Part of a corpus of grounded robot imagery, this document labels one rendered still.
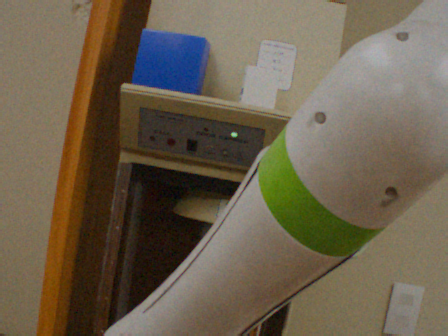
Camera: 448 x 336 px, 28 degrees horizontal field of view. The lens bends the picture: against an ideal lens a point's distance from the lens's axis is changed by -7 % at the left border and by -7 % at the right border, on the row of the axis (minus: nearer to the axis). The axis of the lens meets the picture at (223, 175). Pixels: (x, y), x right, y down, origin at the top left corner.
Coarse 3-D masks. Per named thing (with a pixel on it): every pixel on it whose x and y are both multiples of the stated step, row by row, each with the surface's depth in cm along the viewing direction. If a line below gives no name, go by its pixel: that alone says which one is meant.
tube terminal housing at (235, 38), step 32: (160, 0) 153; (192, 0) 153; (224, 0) 153; (256, 0) 153; (288, 0) 152; (320, 0) 152; (192, 32) 153; (224, 32) 153; (256, 32) 153; (288, 32) 152; (320, 32) 152; (224, 64) 153; (320, 64) 152; (224, 96) 154; (288, 96) 153; (128, 160) 155; (160, 160) 155; (288, 320) 154
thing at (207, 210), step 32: (128, 192) 154; (160, 192) 154; (192, 192) 153; (224, 192) 153; (128, 224) 154; (160, 224) 154; (192, 224) 154; (128, 256) 154; (160, 256) 154; (128, 288) 155
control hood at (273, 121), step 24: (144, 96) 143; (168, 96) 143; (192, 96) 142; (120, 120) 148; (240, 120) 144; (264, 120) 143; (288, 120) 142; (120, 144) 152; (264, 144) 146; (240, 168) 151
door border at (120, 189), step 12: (120, 180) 154; (120, 192) 154; (120, 204) 154; (120, 216) 154; (120, 228) 154; (108, 252) 155; (108, 264) 155; (108, 276) 155; (108, 288) 155; (108, 300) 155; (96, 312) 155; (108, 312) 155
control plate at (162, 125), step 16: (144, 112) 146; (160, 112) 145; (144, 128) 148; (160, 128) 148; (176, 128) 147; (192, 128) 146; (224, 128) 145; (240, 128) 145; (256, 128) 144; (144, 144) 151; (160, 144) 150; (176, 144) 150; (208, 144) 148; (224, 144) 148; (240, 144) 147; (256, 144) 147; (224, 160) 150; (240, 160) 150
